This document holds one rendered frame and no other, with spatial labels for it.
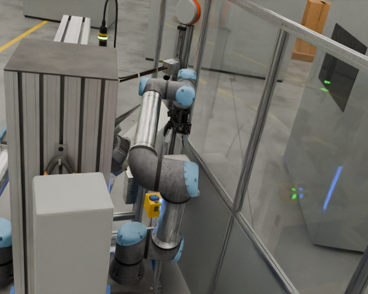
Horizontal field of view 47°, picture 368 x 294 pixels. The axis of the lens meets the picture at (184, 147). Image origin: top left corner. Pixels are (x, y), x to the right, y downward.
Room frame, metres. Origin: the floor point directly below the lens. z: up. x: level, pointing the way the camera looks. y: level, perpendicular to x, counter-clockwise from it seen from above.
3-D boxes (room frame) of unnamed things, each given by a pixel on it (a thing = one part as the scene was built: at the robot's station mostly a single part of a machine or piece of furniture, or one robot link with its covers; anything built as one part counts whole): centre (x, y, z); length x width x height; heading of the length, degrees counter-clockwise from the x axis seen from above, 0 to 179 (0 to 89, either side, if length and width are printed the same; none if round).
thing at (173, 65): (2.57, 0.17, 1.54); 0.10 x 0.07 x 0.08; 150
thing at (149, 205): (1.82, 0.07, 1.02); 0.16 x 0.10 x 0.11; 115
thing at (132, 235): (1.30, 0.14, 1.20); 0.13 x 0.12 x 0.14; 94
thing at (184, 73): (1.65, 0.04, 1.78); 0.09 x 0.08 x 0.11; 4
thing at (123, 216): (2.24, 0.34, 0.56); 0.19 x 0.04 x 0.04; 115
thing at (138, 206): (2.29, 0.24, 0.57); 0.09 x 0.04 x 1.15; 25
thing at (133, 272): (1.30, 0.15, 1.09); 0.15 x 0.15 x 0.10
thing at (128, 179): (2.37, 0.27, 0.73); 0.15 x 0.09 x 0.22; 115
